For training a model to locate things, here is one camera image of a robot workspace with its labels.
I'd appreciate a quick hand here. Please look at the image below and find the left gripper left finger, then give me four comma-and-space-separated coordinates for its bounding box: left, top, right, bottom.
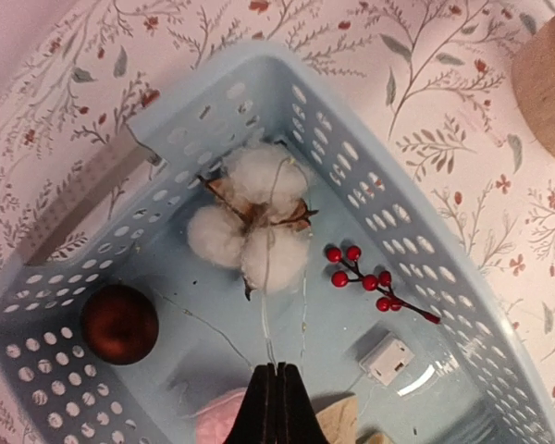
228, 364, 277, 444

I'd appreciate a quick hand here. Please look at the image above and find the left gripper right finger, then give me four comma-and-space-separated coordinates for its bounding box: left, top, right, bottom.
277, 363, 328, 444

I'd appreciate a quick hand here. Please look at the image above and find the wooden tree base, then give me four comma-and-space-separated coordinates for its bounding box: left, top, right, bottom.
511, 16, 555, 157

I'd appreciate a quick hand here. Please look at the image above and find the beige burlap bow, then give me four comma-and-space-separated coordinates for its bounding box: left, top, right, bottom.
315, 395, 393, 444

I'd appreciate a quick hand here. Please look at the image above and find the pink pompom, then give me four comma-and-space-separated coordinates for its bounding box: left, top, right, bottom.
195, 388, 246, 444

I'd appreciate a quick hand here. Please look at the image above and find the white battery box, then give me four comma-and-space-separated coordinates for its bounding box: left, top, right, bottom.
351, 328, 415, 387

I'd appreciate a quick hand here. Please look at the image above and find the red berry sprig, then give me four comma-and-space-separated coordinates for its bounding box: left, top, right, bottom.
325, 244, 441, 325

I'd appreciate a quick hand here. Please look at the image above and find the dark red bauble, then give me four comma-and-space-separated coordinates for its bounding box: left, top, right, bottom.
80, 284, 159, 365

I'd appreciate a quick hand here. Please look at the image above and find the white cotton boll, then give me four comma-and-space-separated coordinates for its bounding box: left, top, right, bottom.
187, 142, 317, 295

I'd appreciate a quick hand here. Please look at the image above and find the light blue plastic basket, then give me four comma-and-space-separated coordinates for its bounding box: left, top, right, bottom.
0, 42, 555, 443

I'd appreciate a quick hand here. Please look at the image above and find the floral table mat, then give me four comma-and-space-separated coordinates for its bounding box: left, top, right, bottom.
0, 0, 555, 444

